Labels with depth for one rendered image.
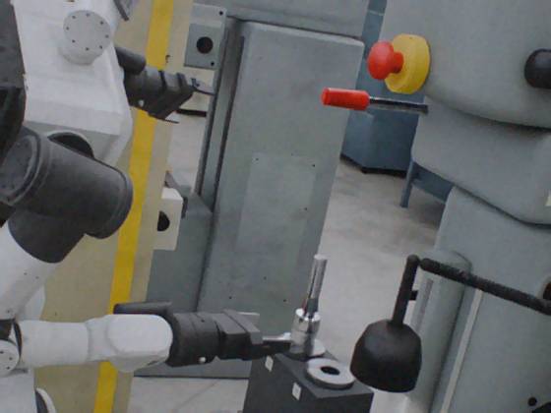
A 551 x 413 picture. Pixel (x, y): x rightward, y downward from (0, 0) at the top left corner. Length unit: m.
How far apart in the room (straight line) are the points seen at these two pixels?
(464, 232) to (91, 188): 0.46
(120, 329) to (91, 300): 1.49
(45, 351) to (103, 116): 0.36
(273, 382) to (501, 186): 0.75
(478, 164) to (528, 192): 0.09
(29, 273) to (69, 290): 1.63
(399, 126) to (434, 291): 7.51
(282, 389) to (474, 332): 0.58
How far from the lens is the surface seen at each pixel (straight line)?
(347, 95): 1.02
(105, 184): 1.12
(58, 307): 2.83
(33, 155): 1.08
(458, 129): 1.03
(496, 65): 0.86
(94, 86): 1.24
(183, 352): 1.41
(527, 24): 0.86
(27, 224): 1.14
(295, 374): 1.52
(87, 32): 1.18
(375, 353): 0.90
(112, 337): 1.34
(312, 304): 1.56
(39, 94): 1.18
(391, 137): 8.51
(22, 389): 1.52
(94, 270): 2.79
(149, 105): 1.72
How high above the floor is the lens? 1.84
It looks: 19 degrees down
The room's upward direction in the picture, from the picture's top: 11 degrees clockwise
